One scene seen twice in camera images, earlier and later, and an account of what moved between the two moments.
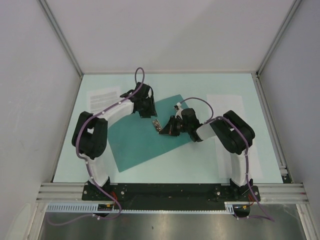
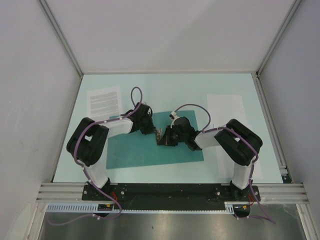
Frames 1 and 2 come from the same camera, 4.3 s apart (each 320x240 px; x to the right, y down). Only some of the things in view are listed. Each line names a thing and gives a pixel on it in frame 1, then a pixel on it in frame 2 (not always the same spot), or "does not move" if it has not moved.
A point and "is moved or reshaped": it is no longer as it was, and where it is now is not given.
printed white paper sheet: (97, 100) does not move
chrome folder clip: (157, 125) -> (159, 134)
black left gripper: (151, 111) -> (151, 129)
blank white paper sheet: (221, 103) does not move
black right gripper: (169, 129) -> (166, 140)
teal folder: (135, 139) is moved or reshaped
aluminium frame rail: (269, 192) does not move
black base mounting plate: (171, 196) does not move
